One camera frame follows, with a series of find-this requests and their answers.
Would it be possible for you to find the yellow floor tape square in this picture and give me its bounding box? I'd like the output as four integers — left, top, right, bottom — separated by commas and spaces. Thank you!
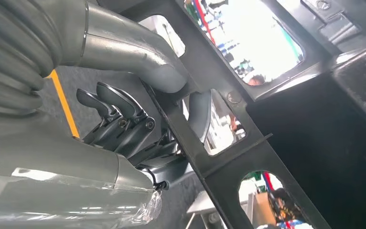
45, 69, 81, 140

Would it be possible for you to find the white table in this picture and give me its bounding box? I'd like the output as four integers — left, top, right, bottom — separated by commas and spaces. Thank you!
185, 189, 231, 229

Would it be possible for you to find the brown cardboard box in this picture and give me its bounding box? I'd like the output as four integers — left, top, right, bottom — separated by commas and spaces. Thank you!
252, 192, 277, 227

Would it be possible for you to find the person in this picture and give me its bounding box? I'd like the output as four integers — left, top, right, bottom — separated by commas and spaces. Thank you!
266, 188, 313, 229

